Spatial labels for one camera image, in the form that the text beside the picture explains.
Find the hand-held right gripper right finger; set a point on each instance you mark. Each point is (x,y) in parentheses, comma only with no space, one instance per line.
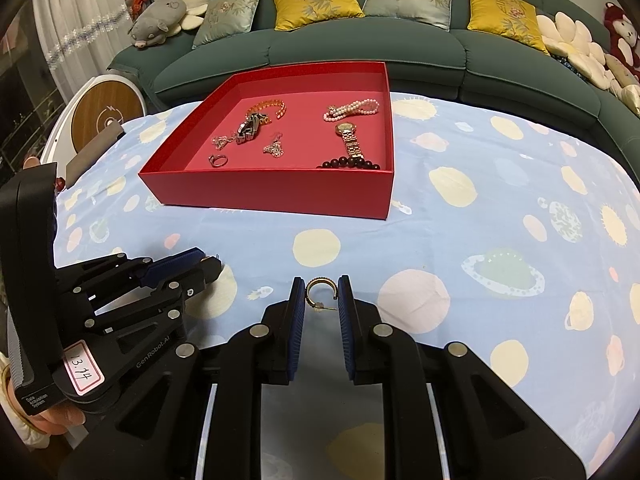
(345,325)

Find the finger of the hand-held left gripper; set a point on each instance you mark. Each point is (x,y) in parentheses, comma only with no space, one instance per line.
(195,280)
(170,265)

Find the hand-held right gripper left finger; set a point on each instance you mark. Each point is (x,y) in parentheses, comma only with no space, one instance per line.
(297,325)

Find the gold hoop earring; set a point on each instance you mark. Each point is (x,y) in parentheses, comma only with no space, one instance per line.
(322,280)

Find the red cardboard box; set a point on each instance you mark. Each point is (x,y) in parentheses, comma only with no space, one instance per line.
(260,195)

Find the silver dangle earring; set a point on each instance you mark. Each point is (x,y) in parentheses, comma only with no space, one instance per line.
(274,149)

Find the silver wristwatch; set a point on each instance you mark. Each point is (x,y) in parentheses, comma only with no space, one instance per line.
(250,127)

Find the gold wristwatch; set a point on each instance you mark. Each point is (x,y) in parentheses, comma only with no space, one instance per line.
(352,145)

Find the person's left hand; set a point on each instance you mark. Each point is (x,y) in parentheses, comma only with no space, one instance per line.
(60,417)

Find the small red object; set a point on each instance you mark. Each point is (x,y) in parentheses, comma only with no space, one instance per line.
(60,183)

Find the blue planet print bedsheet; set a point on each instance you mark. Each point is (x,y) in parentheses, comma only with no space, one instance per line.
(475,260)

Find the round white wooden device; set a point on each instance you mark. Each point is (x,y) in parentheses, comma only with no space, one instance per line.
(100,110)

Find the dark glass cabinet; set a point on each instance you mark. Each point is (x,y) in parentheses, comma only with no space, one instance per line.
(25,100)

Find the white lace curtain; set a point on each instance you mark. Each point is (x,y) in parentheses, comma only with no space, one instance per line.
(80,35)

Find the grey pig plush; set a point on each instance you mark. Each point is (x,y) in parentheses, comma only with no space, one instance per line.
(160,17)

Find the green sofa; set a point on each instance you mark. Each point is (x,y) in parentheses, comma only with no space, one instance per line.
(350,50)

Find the white flower plush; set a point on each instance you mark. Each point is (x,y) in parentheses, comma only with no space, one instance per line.
(570,40)

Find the red monkey plush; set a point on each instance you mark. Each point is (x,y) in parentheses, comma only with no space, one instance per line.
(622,25)

